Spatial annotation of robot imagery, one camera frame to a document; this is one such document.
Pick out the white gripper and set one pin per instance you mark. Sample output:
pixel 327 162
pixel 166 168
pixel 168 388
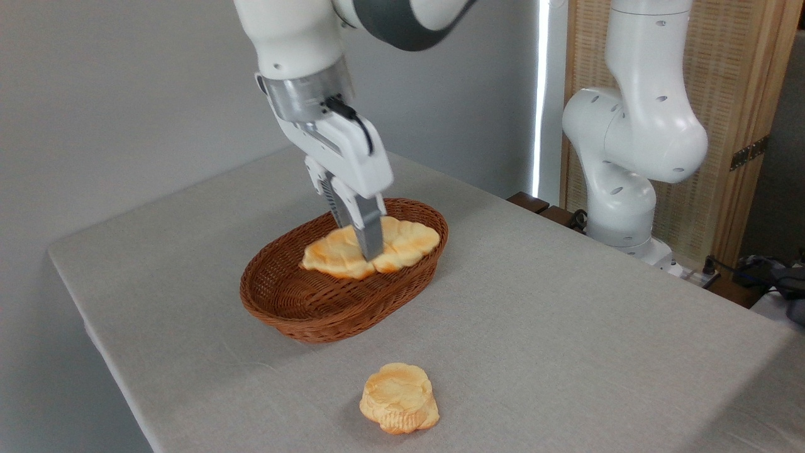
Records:
pixel 352 157

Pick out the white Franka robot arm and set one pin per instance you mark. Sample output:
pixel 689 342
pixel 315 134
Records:
pixel 295 38

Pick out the black plug at robot base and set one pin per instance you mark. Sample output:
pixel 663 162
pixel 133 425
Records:
pixel 577 220

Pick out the round golden bread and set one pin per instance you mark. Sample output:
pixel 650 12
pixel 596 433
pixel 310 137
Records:
pixel 399 396

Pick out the brown wicker basket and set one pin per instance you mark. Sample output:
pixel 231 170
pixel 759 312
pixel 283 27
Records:
pixel 295 296

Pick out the dark brown wooden block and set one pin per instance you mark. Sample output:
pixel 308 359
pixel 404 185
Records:
pixel 528 201
pixel 556 216

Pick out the grey tablecloth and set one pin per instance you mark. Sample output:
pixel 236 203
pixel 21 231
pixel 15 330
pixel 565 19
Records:
pixel 566 314

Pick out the white power strip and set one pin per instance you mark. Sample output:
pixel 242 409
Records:
pixel 699 277

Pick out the dark metal hinge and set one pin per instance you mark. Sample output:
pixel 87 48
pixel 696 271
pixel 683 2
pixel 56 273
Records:
pixel 748 153

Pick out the wooden rattan screen panel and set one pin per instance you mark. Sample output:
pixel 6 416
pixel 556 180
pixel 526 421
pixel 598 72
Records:
pixel 736 63

